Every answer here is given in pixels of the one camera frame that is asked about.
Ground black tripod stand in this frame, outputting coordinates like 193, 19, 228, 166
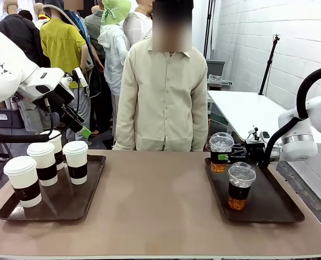
259, 34, 281, 95

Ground black vertical poles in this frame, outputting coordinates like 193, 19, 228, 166
203, 0, 216, 59

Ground mannequin in grey-green shirt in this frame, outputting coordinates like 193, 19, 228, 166
84, 4, 107, 59

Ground bystander in blue shirt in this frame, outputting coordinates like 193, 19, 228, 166
64, 0, 114, 136

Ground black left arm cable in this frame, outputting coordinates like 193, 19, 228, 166
0, 78, 81, 144

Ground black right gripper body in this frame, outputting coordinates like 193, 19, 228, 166
229, 139, 267, 165

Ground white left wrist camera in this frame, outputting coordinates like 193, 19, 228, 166
64, 67, 88, 89

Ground person's right forearm beige sleeve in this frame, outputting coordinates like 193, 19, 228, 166
113, 100, 137, 151

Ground clear plastic iced tea cup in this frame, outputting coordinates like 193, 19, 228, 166
227, 161, 256, 211
208, 132, 235, 173

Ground white paper cup black sleeve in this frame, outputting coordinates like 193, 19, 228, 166
40, 129, 65, 171
3, 155, 42, 209
27, 141, 59, 187
62, 140, 89, 185

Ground green sun hat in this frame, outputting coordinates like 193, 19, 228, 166
101, 0, 132, 25

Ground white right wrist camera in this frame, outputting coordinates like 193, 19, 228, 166
248, 126, 261, 142

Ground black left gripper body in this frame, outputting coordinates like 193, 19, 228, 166
32, 83, 85, 133

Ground grey storage box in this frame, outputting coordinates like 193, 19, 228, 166
0, 108, 25, 129

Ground white side table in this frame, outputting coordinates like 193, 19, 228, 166
208, 90, 321, 146

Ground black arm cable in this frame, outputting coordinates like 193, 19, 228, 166
0, 78, 81, 144
259, 64, 321, 168

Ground brown tray with handle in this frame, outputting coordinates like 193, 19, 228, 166
204, 157, 305, 223
0, 151, 107, 222

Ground person's left forearm beige sleeve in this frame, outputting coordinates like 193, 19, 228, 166
190, 100, 209, 152

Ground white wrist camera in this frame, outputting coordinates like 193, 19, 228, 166
64, 67, 88, 89
248, 126, 261, 142

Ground clear plastic bag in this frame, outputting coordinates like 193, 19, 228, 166
208, 74, 234, 87

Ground grey bin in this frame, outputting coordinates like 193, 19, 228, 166
206, 58, 226, 77

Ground person in beige shirt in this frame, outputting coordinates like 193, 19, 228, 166
113, 0, 209, 152

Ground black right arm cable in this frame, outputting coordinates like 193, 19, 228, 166
259, 64, 321, 168

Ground mannequin in white shirt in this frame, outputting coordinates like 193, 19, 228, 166
122, 0, 153, 51

